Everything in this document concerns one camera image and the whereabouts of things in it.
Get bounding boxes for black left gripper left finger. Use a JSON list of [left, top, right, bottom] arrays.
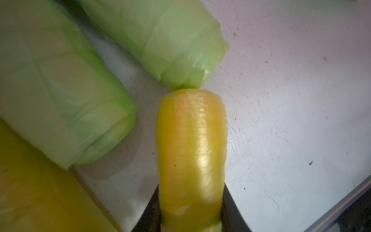
[[132, 186, 161, 232]]

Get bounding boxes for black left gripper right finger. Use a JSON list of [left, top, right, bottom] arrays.
[[221, 185, 252, 232]]

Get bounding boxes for green yellow trash bag roll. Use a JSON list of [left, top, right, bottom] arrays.
[[1, 121, 117, 232]]

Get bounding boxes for light green roll middle left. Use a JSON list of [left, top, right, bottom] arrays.
[[1, 1, 137, 169]]

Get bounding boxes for light green roll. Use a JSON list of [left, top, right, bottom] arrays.
[[79, 1, 229, 90], [1, 1, 137, 169]]

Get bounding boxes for light green roll middle right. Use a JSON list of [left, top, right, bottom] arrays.
[[79, 1, 229, 90]]

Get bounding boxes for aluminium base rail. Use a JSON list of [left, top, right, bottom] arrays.
[[305, 177, 371, 232]]

